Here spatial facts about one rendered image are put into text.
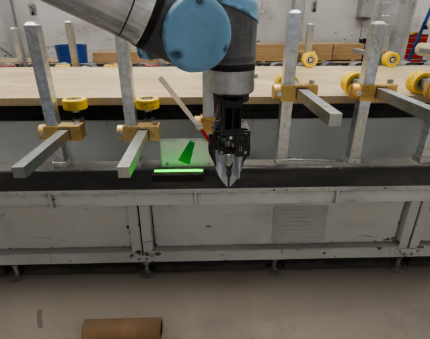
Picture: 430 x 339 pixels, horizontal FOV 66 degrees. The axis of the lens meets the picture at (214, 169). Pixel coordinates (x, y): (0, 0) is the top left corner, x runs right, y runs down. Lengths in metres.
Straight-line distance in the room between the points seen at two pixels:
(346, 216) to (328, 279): 0.33
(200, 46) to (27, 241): 1.50
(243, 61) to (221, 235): 1.09
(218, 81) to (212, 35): 0.20
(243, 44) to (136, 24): 0.24
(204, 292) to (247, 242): 0.31
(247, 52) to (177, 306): 1.21
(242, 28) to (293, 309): 1.26
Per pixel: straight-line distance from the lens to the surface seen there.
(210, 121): 1.06
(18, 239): 1.81
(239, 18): 0.61
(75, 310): 1.68
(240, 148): 0.65
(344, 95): 1.32
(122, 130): 1.10
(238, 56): 0.61
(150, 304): 1.61
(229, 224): 1.55
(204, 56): 0.43
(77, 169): 1.19
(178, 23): 0.42
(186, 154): 1.10
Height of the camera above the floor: 1.16
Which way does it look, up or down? 25 degrees down
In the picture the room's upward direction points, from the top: straight up
